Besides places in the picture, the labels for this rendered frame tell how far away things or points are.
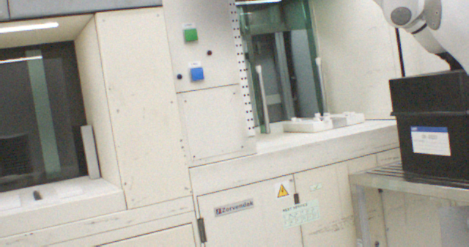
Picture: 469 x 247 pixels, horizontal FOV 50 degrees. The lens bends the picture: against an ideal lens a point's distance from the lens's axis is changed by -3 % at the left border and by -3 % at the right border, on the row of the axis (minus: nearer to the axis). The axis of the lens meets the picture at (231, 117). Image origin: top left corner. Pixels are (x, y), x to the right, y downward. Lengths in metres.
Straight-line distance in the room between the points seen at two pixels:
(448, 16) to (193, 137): 0.73
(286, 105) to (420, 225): 0.93
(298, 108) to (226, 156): 1.15
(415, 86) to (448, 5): 0.56
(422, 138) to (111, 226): 0.80
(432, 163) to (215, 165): 0.55
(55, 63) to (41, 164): 0.32
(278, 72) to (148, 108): 1.22
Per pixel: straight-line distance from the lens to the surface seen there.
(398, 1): 1.21
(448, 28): 0.83
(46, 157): 1.69
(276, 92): 2.44
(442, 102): 1.29
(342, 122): 1.77
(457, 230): 0.93
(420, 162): 1.40
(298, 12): 2.07
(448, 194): 1.24
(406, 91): 1.39
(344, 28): 1.93
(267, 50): 2.42
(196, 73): 1.31
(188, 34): 1.31
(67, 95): 1.69
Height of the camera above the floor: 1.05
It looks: 3 degrees down
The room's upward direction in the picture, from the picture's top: 9 degrees counter-clockwise
